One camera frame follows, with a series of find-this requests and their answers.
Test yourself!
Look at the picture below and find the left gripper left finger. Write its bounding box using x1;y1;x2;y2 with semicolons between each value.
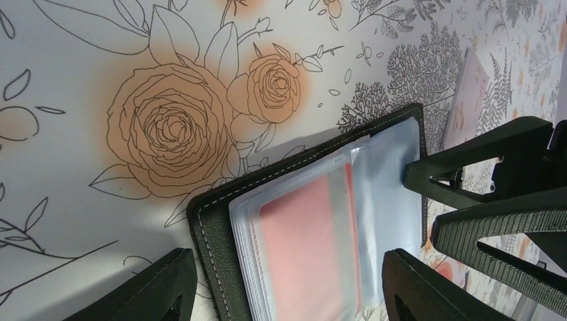
67;248;198;320

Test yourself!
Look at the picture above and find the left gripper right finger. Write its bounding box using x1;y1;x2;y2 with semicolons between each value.
382;249;511;321

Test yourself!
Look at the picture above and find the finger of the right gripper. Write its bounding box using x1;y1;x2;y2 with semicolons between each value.
431;187;566;316
403;116;554;209

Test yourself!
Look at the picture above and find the white floral card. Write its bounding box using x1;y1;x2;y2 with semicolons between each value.
443;47;489;150

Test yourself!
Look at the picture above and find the floral patterned table mat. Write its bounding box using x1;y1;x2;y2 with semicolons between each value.
1;1;566;320

